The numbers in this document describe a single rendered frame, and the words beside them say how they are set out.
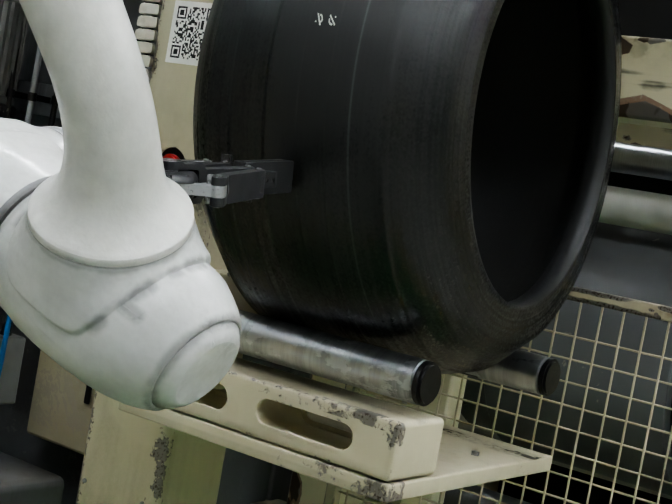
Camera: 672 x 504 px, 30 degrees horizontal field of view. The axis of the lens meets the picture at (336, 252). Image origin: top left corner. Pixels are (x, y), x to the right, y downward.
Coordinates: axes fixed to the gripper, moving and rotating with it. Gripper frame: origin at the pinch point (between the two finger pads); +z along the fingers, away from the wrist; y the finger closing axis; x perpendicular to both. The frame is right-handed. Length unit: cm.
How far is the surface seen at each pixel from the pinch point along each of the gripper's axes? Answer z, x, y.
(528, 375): 38.6, 22.6, -10.6
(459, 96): 10.4, -9.1, -13.6
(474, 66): 12.4, -11.9, -13.6
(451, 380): 74, 36, 19
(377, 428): 8.0, 22.9, -10.2
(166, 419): 7.3, 28.8, 16.0
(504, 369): 38.6, 22.6, -7.4
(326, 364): 10.9, 19.1, -1.6
